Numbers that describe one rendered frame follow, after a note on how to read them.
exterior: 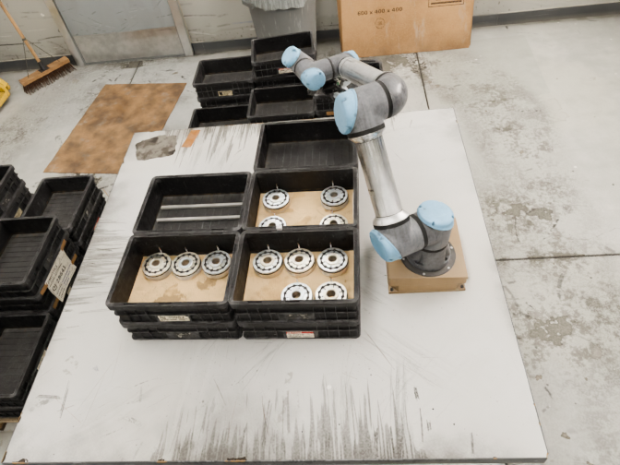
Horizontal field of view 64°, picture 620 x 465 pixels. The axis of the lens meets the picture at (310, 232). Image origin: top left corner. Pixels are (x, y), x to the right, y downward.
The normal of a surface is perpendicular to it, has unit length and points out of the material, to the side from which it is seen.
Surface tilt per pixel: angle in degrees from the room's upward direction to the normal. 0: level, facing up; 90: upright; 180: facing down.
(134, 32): 90
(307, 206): 0
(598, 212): 0
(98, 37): 90
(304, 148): 0
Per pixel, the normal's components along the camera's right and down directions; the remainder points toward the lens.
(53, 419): -0.11, -0.65
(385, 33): -0.04, 0.53
